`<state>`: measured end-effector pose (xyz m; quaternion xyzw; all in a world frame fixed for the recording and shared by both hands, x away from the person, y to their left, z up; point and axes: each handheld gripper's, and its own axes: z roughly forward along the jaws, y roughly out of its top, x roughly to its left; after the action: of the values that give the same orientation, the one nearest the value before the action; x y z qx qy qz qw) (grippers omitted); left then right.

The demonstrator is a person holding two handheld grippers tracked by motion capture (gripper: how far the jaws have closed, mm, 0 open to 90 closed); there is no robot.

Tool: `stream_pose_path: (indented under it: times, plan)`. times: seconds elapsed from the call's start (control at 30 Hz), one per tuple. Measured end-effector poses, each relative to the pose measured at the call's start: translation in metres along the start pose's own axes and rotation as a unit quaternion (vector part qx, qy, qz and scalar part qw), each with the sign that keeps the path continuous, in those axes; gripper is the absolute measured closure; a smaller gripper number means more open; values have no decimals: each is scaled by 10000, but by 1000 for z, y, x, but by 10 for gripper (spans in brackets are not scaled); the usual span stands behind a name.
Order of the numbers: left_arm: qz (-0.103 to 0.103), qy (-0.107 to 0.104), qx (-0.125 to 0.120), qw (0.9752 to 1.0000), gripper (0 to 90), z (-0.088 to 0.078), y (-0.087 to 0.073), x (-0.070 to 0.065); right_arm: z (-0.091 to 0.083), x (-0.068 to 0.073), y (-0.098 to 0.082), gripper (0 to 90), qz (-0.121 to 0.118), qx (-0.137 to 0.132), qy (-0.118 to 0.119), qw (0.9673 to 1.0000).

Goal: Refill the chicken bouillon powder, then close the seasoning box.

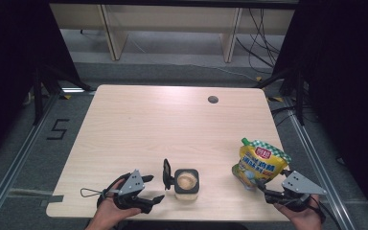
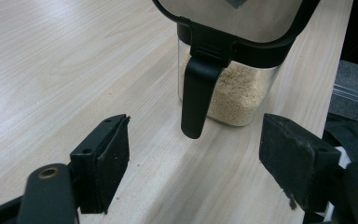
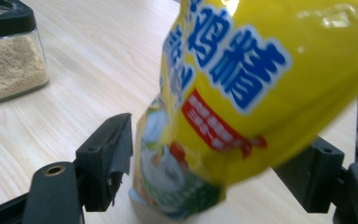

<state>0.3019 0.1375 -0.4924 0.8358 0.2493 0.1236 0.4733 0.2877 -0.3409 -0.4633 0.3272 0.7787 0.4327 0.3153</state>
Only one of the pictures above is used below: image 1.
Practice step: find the black metal stand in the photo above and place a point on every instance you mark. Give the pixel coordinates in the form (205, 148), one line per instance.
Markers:
(38, 96)
(299, 99)

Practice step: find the yellow seasoning pouch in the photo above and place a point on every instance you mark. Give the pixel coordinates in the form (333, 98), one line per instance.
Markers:
(258, 163)

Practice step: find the person's right hand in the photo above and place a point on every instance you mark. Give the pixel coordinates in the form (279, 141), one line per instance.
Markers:
(303, 220)

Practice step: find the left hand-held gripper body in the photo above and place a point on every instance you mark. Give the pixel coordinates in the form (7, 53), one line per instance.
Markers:
(132, 183)

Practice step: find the clear jar with black lid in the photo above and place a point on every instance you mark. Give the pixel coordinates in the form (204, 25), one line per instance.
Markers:
(187, 180)

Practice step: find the yellow tape piece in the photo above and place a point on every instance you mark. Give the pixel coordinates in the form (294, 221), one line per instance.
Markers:
(276, 99)
(66, 96)
(259, 78)

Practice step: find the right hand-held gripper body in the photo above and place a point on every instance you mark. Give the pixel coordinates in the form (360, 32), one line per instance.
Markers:
(300, 185)

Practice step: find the metal floor rail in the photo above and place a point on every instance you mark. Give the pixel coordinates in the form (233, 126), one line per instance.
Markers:
(316, 163)
(12, 169)

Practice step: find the black curtain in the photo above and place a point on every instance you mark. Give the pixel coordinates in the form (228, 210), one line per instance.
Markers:
(6, 64)
(348, 80)

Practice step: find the person's left hand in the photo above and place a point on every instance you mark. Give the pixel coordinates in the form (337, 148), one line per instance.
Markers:
(103, 214)

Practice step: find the grey tape strip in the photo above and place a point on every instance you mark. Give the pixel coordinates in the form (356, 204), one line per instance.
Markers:
(52, 199)

